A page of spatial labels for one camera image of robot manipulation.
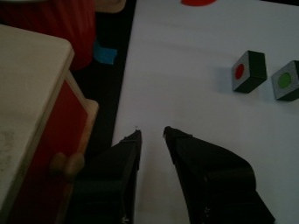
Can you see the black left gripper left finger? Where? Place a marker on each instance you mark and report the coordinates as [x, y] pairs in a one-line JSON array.
[[113, 180]]

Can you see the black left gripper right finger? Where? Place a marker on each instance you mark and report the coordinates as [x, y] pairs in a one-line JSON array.
[[214, 180]]

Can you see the green filled toy sushi piece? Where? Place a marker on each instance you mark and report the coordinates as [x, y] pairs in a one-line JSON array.
[[286, 80]]

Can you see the red filled toy sushi piece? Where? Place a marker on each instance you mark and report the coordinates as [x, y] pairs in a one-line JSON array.
[[253, 70]]

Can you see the red toy knife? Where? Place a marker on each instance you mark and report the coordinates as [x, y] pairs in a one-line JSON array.
[[198, 2]]

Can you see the toy cabinet with red door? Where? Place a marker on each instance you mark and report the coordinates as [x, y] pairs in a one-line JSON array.
[[27, 87]]

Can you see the blue tape piece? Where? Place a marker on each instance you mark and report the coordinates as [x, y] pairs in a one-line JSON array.
[[105, 54]]

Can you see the red ribbed cylinder container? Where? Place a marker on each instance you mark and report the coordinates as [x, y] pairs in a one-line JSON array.
[[58, 26]]

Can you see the light wooden block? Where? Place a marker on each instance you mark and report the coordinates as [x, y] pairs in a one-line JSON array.
[[111, 5]]

